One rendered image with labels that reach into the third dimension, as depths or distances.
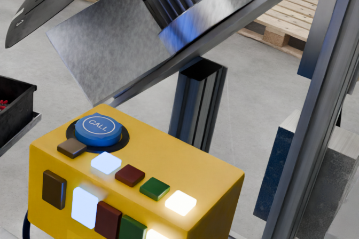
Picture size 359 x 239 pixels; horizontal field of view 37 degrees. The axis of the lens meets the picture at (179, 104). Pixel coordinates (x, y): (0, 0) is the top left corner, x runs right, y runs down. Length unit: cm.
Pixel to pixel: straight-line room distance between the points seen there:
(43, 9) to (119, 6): 19
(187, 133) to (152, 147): 54
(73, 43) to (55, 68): 210
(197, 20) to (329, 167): 40
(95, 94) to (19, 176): 137
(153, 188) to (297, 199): 57
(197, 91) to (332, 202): 33
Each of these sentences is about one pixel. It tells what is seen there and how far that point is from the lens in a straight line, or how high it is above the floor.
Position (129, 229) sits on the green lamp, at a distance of 43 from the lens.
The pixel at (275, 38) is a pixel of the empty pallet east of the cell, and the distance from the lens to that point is 360.
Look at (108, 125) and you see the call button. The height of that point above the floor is 108.
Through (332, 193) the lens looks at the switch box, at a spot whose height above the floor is 75.
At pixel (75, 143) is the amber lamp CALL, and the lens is 46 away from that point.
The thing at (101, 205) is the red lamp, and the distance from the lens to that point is 43.
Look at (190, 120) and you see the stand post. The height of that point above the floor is 83.
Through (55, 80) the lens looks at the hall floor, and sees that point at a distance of 280.
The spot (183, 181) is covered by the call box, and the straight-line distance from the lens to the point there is 44.
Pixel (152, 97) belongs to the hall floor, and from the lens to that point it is 274.
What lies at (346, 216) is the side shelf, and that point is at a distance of 83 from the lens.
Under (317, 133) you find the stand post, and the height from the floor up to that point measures 91.
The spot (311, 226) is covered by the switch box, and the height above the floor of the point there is 66.
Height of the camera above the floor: 134
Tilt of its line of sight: 30 degrees down
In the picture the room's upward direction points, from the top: 10 degrees clockwise
